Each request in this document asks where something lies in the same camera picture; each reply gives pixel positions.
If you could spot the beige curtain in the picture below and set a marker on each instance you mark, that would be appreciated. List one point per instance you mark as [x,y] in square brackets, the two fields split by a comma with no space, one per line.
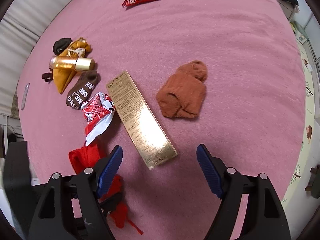
[21,27]

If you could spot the black rolled sock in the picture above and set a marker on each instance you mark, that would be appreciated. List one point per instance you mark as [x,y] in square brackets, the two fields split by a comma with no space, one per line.
[60,45]

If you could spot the red white wrapper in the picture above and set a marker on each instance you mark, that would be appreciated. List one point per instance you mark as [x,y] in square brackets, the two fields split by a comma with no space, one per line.
[98,112]

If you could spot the mustard yellow pouch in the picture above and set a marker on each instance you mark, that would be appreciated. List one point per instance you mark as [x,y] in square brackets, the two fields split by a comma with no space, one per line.
[77,48]

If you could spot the pink bed sheet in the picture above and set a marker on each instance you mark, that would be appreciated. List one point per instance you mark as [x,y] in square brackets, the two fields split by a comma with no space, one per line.
[224,73]

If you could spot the red cloth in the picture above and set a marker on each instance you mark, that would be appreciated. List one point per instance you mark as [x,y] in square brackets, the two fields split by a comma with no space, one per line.
[112,203]

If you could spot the small clear silver item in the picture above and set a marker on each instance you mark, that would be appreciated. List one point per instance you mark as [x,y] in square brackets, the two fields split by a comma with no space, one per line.
[24,97]

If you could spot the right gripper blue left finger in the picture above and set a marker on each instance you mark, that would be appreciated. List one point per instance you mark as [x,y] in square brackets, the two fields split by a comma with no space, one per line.
[107,169]

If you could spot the dark green round stool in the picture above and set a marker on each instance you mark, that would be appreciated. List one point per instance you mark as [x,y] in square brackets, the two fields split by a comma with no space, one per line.
[313,185]

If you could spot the rust brown sock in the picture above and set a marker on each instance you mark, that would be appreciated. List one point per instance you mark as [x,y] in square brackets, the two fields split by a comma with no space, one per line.
[183,93]

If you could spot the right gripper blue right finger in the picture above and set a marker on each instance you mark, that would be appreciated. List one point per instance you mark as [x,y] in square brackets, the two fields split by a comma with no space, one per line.
[209,169]

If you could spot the dark brown lettered sock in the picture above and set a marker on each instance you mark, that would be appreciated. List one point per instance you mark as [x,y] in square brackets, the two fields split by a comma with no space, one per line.
[83,89]

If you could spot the gold rectangular box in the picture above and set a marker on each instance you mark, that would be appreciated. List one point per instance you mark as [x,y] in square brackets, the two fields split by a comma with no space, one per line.
[144,130]

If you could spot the dark maroon small cloth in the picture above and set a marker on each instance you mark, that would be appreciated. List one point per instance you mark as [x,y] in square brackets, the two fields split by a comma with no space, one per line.
[47,77]

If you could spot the gold amber bottle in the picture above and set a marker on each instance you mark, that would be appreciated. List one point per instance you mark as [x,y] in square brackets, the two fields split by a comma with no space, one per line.
[77,64]

